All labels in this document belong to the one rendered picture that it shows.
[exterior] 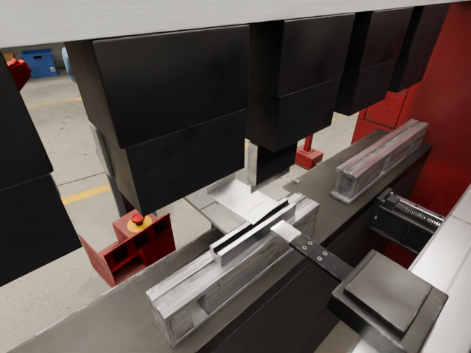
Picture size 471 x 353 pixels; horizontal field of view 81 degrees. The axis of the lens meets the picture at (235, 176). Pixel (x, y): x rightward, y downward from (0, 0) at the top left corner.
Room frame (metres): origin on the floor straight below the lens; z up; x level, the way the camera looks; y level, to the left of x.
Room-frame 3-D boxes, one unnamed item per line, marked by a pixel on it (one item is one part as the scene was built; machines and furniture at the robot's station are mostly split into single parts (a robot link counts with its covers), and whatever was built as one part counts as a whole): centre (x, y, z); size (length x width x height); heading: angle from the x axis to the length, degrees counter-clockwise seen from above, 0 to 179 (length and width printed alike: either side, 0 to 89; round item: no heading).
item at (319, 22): (0.42, -0.08, 1.26); 0.15 x 0.09 x 0.17; 131
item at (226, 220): (0.51, 0.03, 1.00); 0.26 x 0.18 x 0.01; 41
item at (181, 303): (0.36, -0.02, 0.92); 0.39 x 0.06 x 0.10; 131
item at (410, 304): (0.28, -0.16, 1.01); 0.26 x 0.12 x 0.05; 41
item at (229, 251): (0.38, -0.04, 0.98); 0.20 x 0.03 x 0.03; 131
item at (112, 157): (0.29, 0.07, 1.26); 0.15 x 0.09 x 0.17; 131
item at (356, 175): (0.77, -0.48, 0.92); 0.50 x 0.06 x 0.10; 131
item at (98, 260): (0.56, 0.31, 0.75); 0.20 x 0.16 x 0.18; 140
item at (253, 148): (0.40, -0.06, 1.13); 0.10 x 0.02 x 0.10; 131
